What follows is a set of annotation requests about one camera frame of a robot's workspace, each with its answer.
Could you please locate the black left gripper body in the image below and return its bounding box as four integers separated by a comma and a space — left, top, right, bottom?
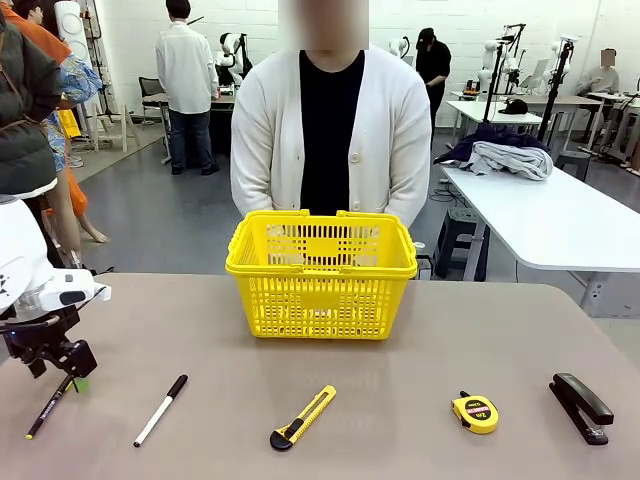
0, 305, 81, 365

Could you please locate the black pen yellow tip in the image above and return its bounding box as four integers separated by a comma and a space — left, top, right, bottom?
25, 374, 76, 441

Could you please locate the yellow measuring tape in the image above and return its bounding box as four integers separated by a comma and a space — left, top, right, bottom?
450, 390, 500, 435

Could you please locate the black stapler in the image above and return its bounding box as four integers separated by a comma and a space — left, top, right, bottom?
548, 371, 616, 447

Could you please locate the person's left forearm white sleeve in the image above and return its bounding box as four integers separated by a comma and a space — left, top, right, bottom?
387, 149, 432, 228

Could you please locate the person's right forearm white sleeve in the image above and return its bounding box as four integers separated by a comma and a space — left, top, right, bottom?
231, 149, 277, 214

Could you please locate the person in dark green jacket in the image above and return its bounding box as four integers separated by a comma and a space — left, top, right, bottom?
0, 7, 64, 202

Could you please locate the yellow plastic shopping basket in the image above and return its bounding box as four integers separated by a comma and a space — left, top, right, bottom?
224, 209, 419, 342

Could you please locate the person in white shirt jeans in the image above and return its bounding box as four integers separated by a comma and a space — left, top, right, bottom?
155, 0, 222, 176

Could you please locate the person in white cardigan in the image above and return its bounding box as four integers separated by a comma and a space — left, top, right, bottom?
230, 0, 433, 228

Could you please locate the person in black with cap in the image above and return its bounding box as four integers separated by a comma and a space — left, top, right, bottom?
415, 27, 453, 151

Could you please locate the seated person in light top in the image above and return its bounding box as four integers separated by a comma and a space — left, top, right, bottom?
574, 48, 622, 97

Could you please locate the white marker black cap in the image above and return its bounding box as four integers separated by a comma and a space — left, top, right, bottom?
132, 373, 190, 448

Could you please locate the mannequin in orange clothing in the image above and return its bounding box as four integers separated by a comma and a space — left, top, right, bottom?
2, 0, 110, 246

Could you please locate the yellow hanging bag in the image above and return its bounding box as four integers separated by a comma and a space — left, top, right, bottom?
57, 108, 82, 140

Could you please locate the white wooden step stool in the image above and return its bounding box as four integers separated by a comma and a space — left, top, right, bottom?
73, 101, 142, 152

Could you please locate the yellow black utility knife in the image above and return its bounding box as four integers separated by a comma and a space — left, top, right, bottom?
269, 384, 337, 452

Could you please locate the blue patterned shirt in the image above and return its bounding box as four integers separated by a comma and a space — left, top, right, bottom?
45, 53, 105, 174

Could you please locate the black office chair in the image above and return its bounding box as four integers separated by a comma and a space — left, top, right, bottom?
138, 75, 170, 125

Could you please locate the black background table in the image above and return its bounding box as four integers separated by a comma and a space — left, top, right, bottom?
208, 92, 239, 157

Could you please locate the white tall standing appliance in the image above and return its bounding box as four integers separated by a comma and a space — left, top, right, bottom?
53, 0, 95, 76

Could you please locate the white black humanoid robot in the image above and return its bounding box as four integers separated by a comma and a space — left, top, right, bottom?
214, 31, 254, 89

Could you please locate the dark grey plastic stool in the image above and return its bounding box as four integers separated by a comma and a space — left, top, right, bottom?
432, 206, 490, 282
554, 149, 592, 182

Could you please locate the small white background table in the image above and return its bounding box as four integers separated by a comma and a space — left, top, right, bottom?
444, 99, 545, 147

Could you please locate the dark purple cloth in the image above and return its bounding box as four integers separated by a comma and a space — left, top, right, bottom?
432, 121, 550, 169

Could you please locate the grey cloth pile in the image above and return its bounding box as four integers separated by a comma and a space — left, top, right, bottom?
471, 140, 555, 182

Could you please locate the large white table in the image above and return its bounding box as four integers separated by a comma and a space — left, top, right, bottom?
438, 163, 640, 319

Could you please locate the black stand with white robot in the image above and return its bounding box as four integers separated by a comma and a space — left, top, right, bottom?
538, 34, 582, 147
476, 21, 528, 124

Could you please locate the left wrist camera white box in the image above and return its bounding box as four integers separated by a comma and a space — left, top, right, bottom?
38, 269, 112, 312

